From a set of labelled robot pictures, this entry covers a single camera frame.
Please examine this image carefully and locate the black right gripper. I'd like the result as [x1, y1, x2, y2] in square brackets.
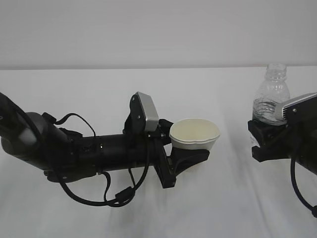
[247, 98, 317, 176]

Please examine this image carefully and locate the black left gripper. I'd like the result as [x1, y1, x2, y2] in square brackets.
[123, 93, 210, 188]

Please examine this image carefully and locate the white paper cup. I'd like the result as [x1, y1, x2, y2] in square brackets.
[169, 118, 221, 151]

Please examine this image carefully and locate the clear green-label water bottle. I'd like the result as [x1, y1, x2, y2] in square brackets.
[252, 63, 290, 132]

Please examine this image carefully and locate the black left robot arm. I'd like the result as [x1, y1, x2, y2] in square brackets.
[0, 92, 210, 188]

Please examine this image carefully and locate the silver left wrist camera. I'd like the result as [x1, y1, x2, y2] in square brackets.
[136, 92, 159, 132]

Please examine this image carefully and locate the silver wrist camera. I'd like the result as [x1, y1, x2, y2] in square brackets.
[136, 92, 159, 132]
[273, 92, 317, 124]

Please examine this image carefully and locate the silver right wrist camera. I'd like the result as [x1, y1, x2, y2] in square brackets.
[273, 92, 317, 124]

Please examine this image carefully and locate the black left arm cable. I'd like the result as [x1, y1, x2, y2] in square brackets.
[55, 113, 151, 208]

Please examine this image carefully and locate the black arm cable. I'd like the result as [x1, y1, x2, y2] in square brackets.
[55, 113, 151, 208]
[290, 156, 317, 218]

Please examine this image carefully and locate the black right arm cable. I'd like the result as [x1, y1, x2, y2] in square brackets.
[290, 156, 317, 218]

